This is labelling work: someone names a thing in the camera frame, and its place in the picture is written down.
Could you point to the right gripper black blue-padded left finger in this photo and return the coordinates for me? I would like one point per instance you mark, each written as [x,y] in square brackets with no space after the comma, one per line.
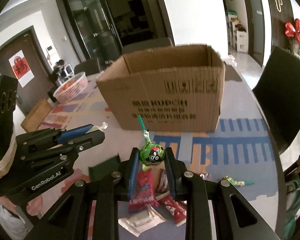
[132,172]

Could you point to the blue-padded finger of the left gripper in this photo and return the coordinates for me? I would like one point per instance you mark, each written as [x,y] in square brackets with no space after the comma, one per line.
[67,135]

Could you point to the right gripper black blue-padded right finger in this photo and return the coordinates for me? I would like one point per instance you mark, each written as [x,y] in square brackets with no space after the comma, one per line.
[171,168]

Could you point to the green lollipop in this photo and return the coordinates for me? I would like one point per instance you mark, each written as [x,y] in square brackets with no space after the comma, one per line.
[151,154]
[238,182]

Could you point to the small striped snack packet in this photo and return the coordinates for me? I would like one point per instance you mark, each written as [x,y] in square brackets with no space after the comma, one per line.
[163,182]

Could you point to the dark green packet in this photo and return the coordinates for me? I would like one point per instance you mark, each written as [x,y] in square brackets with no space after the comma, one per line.
[104,169]

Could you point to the woven wicker box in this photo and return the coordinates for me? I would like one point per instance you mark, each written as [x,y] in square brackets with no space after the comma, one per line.
[36,116]

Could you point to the red white snack packet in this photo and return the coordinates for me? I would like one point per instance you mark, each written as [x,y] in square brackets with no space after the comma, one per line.
[177,210]

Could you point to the pink plastic basket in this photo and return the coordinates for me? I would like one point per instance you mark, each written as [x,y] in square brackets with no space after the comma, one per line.
[71,88]

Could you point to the white snack sachet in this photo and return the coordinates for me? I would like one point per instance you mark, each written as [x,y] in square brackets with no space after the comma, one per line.
[142,221]

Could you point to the green lollipop on table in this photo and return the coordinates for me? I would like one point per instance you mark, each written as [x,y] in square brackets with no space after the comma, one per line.
[238,182]

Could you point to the colourful patterned tablecloth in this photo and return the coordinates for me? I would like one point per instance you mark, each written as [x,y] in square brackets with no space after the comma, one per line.
[241,147]

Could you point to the red paper door decoration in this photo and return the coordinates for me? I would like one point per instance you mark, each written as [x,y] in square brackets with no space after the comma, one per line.
[21,68]

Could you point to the brown cardboard box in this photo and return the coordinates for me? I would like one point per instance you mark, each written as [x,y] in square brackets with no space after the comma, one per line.
[167,89]

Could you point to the black chair right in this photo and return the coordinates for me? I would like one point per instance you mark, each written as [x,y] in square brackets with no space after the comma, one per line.
[278,94]

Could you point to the white shelf unit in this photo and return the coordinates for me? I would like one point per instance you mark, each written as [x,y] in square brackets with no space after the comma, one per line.
[237,34]

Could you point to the red flower decoration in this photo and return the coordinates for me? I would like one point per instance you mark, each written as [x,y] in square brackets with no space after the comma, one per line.
[293,29]

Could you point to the black camera module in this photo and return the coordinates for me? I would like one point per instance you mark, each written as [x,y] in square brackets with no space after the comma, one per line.
[8,91]

